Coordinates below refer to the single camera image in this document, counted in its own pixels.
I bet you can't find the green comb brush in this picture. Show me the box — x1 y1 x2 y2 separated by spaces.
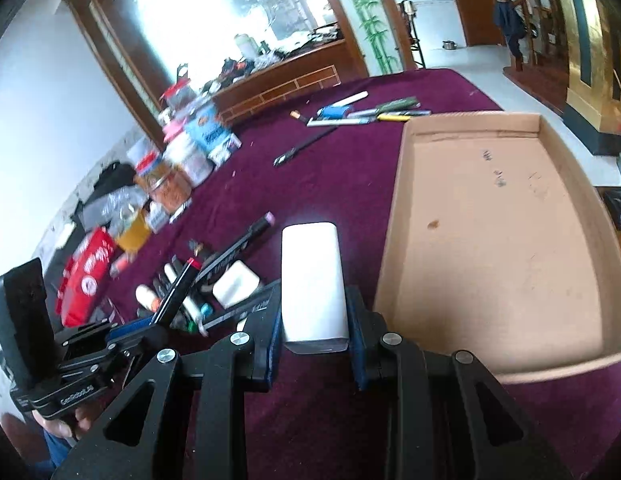
377 96 420 114

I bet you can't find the black marker red cap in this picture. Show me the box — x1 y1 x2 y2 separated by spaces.
150 258 202 328

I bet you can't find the yellow amber bottle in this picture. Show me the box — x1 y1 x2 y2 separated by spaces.
115 210 152 254

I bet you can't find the person in dark jacket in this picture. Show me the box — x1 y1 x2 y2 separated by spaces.
494 0 527 72

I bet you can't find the blue snack packet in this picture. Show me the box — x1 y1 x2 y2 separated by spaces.
184 103 242 167

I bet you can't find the red plastic bag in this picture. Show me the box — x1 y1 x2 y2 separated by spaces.
56 228 116 328

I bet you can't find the blue white pen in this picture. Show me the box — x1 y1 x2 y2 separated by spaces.
316 91 368 119

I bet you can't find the white lidded jar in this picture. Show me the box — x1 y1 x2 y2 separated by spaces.
164 131 214 188

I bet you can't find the black marker pink cap long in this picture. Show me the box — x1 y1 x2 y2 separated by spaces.
198 280 281 337

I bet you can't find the orange lidded jar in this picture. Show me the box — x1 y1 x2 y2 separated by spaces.
136 152 191 214

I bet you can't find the white marker teal cap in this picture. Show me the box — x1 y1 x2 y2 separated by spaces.
163 263 214 323

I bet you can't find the purple velvet tablecloth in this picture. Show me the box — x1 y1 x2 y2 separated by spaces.
39 68 621 480

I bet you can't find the small black gold lipstick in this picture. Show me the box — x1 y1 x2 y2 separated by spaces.
188 240 205 256

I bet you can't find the large white power adapter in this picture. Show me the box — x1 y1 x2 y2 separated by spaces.
281 222 350 356

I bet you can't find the wooden sideboard cabinet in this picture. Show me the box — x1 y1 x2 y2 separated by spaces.
212 40 369 125

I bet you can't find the cardboard tray box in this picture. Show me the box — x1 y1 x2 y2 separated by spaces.
373 112 621 384

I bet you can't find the black thin pen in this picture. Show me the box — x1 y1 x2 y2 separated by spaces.
272 126 338 167

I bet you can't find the yellow handled tool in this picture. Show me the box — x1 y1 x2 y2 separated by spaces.
377 114 418 122

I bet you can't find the black marker pink cap upper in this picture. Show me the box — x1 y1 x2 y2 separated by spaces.
192 211 276 288

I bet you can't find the orange cap glue bottle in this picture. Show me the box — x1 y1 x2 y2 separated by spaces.
135 284 162 312

